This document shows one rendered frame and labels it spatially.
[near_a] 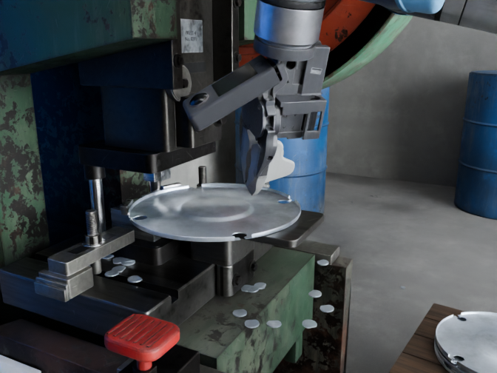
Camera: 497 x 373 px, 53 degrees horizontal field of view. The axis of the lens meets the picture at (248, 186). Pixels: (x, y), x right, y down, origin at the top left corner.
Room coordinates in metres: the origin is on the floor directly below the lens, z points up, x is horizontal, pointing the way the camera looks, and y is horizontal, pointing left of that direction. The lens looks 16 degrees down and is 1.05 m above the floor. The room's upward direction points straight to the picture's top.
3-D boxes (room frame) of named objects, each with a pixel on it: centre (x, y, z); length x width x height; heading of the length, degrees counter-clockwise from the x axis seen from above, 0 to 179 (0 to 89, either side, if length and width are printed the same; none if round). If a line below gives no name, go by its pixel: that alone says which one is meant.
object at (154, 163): (0.87, 0.17, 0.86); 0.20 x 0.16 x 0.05; 153
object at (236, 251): (0.79, 0.01, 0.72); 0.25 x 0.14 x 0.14; 63
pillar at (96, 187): (0.83, 0.26, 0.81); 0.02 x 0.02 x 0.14
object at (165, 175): (0.87, 0.16, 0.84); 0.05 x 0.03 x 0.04; 153
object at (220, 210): (0.81, 0.06, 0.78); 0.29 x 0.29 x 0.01
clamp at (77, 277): (0.72, 0.25, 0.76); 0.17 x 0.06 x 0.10; 153
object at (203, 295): (0.87, 0.17, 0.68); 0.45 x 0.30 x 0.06; 153
